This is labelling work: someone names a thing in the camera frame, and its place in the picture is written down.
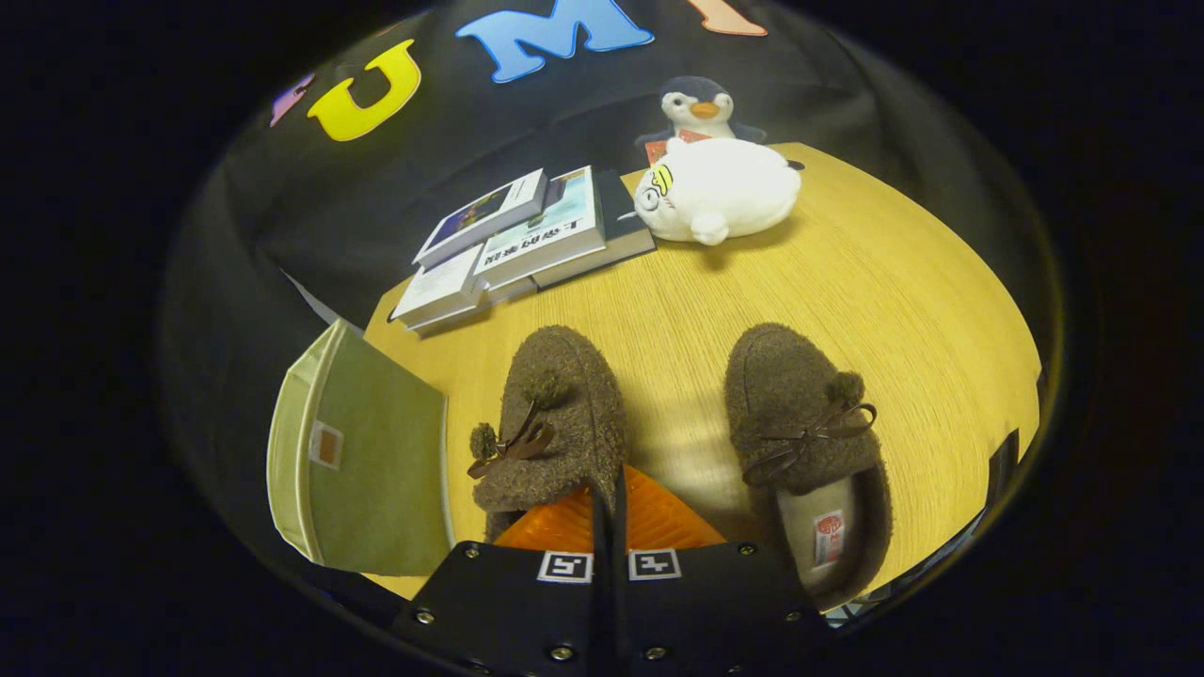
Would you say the plain white book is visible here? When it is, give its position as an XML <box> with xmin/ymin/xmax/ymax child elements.
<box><xmin>388</xmin><ymin>244</ymin><xmax>485</xmax><ymax>330</ymax></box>

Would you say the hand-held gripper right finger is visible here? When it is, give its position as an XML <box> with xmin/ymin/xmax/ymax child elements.
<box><xmin>613</xmin><ymin>465</ymin><xmax>833</xmax><ymax>677</ymax></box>

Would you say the grey penguin plush toy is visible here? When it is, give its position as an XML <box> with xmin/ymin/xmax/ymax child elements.
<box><xmin>635</xmin><ymin>75</ymin><xmax>768</xmax><ymax>165</ymax></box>

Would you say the white seal plush toy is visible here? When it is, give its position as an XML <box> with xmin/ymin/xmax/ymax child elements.
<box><xmin>633</xmin><ymin>138</ymin><xmax>803</xmax><ymax>247</ymax></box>

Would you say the brown fuzzy shoe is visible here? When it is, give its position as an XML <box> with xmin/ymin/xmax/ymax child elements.
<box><xmin>722</xmin><ymin>323</ymin><xmax>895</xmax><ymax>612</ymax></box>
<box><xmin>467</xmin><ymin>324</ymin><xmax>629</xmax><ymax>544</ymax></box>

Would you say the beige fabric storage box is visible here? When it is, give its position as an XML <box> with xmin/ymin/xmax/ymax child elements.
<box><xmin>266</xmin><ymin>318</ymin><xmax>454</xmax><ymax>577</ymax></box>

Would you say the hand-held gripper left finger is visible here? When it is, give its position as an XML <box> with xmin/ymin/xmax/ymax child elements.
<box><xmin>390</xmin><ymin>467</ymin><xmax>612</xmax><ymax>677</ymax></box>

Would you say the white and teal book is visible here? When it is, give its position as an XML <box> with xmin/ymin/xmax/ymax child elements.
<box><xmin>470</xmin><ymin>166</ymin><xmax>608</xmax><ymax>291</ymax></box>

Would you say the book with blue photo cover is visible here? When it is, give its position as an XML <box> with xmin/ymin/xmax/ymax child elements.
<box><xmin>412</xmin><ymin>169</ymin><xmax>548</xmax><ymax>271</ymax></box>

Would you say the black book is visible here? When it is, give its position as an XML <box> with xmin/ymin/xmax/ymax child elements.
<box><xmin>531</xmin><ymin>169</ymin><xmax>657</xmax><ymax>290</ymax></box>

